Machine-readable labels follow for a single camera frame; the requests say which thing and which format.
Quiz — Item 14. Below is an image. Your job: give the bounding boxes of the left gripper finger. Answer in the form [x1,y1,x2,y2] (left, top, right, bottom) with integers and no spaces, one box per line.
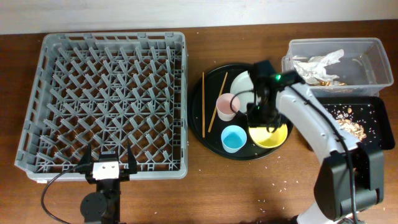
[77,144,92,170]
[126,143,137,174]

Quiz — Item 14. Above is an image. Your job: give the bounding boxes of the yellow plastic bowl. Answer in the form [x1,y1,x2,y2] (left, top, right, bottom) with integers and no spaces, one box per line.
[249,124,288,149]

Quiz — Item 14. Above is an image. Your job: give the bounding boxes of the grey round plate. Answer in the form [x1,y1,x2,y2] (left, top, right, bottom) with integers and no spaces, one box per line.
[230,71,260,114]

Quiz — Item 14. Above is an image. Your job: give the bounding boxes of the pink plastic cup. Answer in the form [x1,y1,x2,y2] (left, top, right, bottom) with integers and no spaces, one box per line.
[216,93,241,121]

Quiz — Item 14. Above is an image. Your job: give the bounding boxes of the light blue plastic cup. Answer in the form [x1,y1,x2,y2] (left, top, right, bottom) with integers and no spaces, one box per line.
[221,125,247,153]

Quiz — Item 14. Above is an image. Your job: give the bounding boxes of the white paper napkin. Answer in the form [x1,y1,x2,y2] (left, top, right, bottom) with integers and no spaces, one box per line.
[292,49,345,86]

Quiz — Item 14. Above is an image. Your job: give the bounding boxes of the brown food scraps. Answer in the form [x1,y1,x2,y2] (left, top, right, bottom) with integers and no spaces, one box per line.
[336,107,367,141]

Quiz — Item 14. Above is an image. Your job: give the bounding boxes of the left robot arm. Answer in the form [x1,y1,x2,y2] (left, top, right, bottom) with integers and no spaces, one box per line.
[77,146,137,224]

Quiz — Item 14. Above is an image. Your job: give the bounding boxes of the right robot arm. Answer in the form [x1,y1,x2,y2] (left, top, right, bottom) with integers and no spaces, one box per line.
[248,60,384,223]

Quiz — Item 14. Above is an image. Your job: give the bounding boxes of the grey plastic dishwasher rack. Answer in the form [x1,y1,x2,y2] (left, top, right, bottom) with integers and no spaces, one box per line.
[14,32,188,183]

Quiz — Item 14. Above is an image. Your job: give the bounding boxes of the round black serving tray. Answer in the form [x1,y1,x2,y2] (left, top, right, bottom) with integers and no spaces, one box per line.
[187,63,279,161]

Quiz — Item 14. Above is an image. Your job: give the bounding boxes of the clear plastic bin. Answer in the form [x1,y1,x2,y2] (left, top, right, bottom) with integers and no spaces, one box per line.
[282,38,394,97]

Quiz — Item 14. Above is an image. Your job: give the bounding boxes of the black rectangular tray bin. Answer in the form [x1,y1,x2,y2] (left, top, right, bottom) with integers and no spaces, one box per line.
[318,96,396,150]

